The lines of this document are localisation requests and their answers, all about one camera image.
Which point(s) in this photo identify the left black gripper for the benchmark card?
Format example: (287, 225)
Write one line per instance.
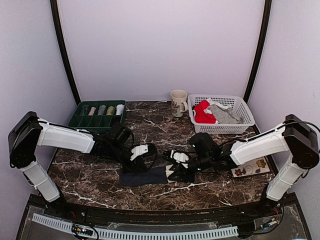
(125, 169)

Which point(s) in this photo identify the patterned dark rolled cloth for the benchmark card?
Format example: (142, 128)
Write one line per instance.
(83, 110)

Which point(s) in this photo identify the olive rolled cloth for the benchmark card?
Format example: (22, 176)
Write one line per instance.
(110, 111)

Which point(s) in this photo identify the red underwear in basket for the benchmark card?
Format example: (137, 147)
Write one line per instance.
(200, 116)

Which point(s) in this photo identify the left black frame post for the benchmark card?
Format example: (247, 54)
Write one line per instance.
(63, 50)

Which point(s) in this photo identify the white plastic basket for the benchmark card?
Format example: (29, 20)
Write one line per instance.
(239, 107)

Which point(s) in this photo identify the black frame post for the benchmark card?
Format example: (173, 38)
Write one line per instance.
(63, 50)
(259, 49)

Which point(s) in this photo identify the white rolled cloth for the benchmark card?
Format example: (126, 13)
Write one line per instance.
(119, 109)

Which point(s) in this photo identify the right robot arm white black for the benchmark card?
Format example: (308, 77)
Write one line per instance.
(295, 136)

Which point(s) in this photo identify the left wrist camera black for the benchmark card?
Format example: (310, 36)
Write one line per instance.
(145, 151)

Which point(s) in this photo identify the cream floral mug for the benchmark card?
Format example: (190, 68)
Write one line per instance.
(179, 103)

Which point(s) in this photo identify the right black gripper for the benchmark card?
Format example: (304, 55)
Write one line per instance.
(185, 176)

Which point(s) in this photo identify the white slotted cable duct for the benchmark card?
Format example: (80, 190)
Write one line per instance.
(125, 231)

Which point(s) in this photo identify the navy underwear cream waistband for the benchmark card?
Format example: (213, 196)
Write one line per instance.
(156, 175)

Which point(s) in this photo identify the small green circuit board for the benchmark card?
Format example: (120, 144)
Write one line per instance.
(81, 231)

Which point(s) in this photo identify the floral square coaster tile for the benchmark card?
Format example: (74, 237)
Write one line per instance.
(251, 168)

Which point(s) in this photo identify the green divided organizer tray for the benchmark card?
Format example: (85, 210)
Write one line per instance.
(97, 123)

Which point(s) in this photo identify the pink rolled cloth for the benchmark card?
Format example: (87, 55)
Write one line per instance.
(92, 111)

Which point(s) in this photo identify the grey-green rolled cloth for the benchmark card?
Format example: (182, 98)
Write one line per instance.
(101, 110)

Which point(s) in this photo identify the black front rail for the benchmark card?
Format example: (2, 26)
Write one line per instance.
(234, 215)

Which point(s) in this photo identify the grey underwear in basket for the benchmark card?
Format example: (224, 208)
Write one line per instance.
(223, 113)

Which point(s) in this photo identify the right black frame post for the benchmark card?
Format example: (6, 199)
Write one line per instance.
(259, 49)

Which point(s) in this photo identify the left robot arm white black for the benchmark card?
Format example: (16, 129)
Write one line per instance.
(32, 132)

